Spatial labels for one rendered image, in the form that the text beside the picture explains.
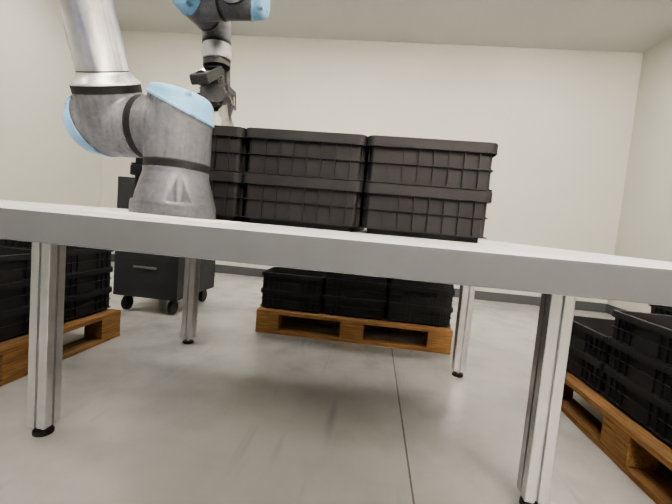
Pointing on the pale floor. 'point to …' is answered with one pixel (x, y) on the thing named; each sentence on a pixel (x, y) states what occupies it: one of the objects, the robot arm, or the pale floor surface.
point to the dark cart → (153, 268)
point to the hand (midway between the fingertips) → (214, 136)
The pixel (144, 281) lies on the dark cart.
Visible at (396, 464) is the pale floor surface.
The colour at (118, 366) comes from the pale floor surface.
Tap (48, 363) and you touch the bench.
